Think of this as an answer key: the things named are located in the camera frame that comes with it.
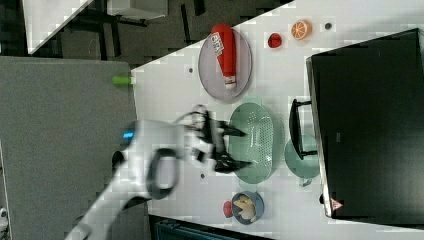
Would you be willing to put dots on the black silver toaster oven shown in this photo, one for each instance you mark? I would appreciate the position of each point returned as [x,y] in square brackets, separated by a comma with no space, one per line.
[367,102]

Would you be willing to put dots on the green marker pen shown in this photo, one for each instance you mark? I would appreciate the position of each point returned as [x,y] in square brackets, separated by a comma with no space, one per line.
[123,80]

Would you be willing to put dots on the grey round plate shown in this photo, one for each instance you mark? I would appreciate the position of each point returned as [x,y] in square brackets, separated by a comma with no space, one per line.
[211,76]

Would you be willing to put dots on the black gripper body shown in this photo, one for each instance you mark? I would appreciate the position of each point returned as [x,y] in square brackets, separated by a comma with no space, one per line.
[209,141]

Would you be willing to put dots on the mint green oval strainer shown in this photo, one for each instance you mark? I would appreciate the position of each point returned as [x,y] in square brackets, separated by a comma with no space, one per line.
[255,148]

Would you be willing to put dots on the red toy fruit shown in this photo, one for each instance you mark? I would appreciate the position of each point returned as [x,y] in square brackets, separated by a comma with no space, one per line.
[227,209]

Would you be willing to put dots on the blue cup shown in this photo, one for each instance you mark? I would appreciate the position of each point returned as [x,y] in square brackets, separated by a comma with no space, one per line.
[258,203]

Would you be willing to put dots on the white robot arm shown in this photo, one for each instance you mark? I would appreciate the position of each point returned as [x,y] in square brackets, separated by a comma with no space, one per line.
[150,167]

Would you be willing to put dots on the mint green mug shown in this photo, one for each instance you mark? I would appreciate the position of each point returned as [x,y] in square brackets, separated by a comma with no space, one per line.
[306,168]

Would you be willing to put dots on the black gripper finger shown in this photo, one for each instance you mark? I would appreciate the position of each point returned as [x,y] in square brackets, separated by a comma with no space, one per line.
[226,164]
[230,130]

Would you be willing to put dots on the toy orange half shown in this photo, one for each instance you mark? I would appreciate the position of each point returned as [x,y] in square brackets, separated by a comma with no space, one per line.
[301,30]

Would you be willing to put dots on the toy strawberry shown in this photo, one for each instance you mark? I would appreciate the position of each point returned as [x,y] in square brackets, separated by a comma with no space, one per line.
[275,41]

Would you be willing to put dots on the red ketchup bottle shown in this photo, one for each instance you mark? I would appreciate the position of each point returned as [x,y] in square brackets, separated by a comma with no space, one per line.
[223,43]

